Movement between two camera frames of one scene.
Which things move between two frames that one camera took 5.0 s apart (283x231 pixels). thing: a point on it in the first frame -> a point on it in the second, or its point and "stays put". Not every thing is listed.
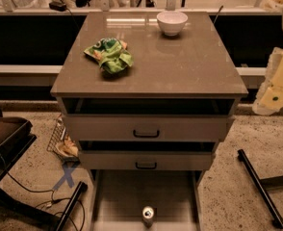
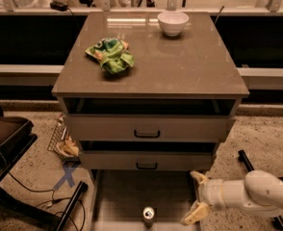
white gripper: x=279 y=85 -> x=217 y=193
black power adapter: x=58 y=6 stays put
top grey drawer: x=148 y=127 stays put
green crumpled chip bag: x=113 y=54 stays put
